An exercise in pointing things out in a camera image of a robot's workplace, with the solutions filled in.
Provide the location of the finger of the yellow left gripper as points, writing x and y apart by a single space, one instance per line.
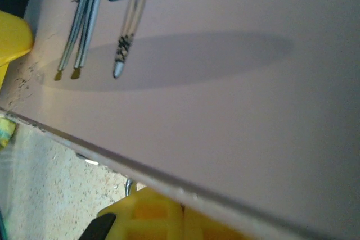
12 40

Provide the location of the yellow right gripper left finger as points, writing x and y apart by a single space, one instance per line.
146 217

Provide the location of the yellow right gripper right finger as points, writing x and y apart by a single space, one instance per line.
202 228

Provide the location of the pink wedding cartoon tin box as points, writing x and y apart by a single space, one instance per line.
225 96

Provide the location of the silver box latch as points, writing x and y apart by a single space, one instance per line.
89 160

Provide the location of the yellow green object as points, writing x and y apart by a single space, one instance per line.
5 133

